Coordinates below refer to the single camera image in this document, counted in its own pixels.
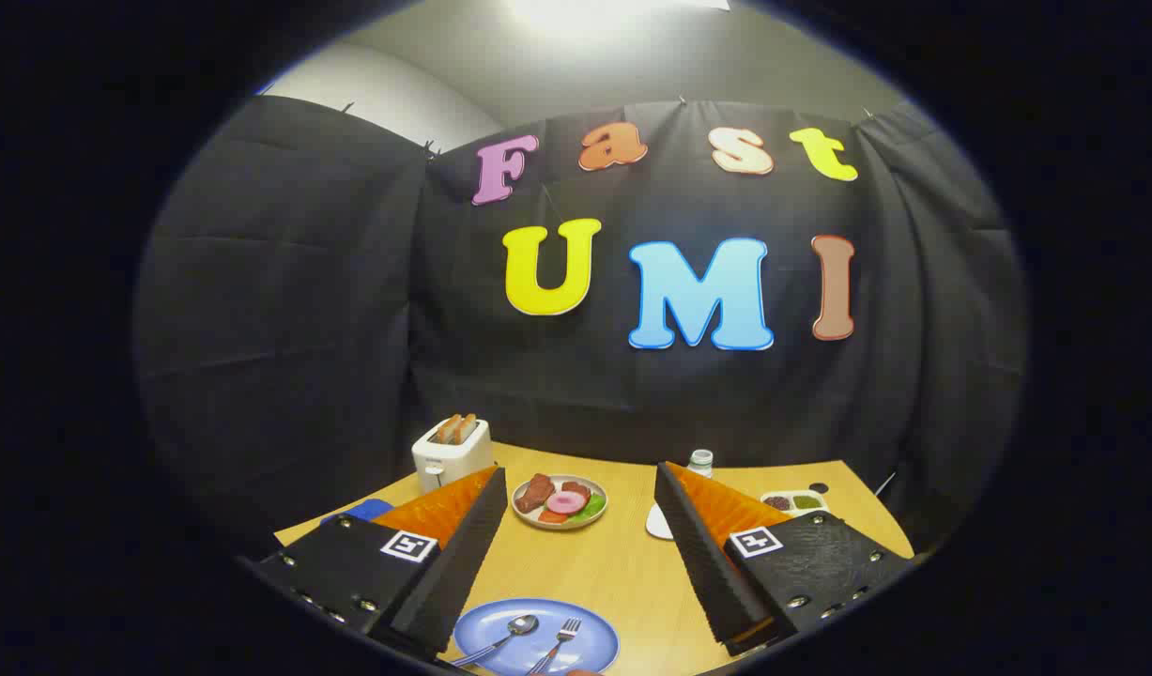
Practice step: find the green lettuce leaf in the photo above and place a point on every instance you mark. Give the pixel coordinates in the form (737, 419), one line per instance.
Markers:
(591, 509)

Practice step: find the white divided snack tray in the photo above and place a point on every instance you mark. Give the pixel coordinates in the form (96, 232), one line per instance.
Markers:
(806, 502)

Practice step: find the blue folded cloth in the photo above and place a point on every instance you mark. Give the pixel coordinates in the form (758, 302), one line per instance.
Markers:
(369, 509)

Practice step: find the white coaster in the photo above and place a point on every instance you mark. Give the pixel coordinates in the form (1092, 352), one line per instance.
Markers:
(658, 524)

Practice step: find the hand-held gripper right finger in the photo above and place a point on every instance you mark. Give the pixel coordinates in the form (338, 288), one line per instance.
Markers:
(707, 563)

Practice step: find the white and green can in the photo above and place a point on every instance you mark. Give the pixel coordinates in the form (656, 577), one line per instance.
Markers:
(699, 460)

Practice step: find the blue round plate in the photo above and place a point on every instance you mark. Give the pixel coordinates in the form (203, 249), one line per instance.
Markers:
(596, 634)

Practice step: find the brown toast slice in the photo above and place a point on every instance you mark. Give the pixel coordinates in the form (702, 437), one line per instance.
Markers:
(468, 427)
(447, 428)

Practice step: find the white toaster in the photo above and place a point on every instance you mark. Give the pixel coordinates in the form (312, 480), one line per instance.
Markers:
(453, 458)

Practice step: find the brown meat piece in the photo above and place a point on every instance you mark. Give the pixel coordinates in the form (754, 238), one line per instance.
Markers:
(534, 492)

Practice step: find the oval grey food plate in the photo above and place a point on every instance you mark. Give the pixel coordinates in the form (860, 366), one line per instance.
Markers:
(529, 514)

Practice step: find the pink ham slice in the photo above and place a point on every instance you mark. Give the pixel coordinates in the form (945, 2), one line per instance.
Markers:
(566, 502)

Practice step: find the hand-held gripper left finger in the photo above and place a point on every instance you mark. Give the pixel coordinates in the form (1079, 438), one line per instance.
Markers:
(453, 573)

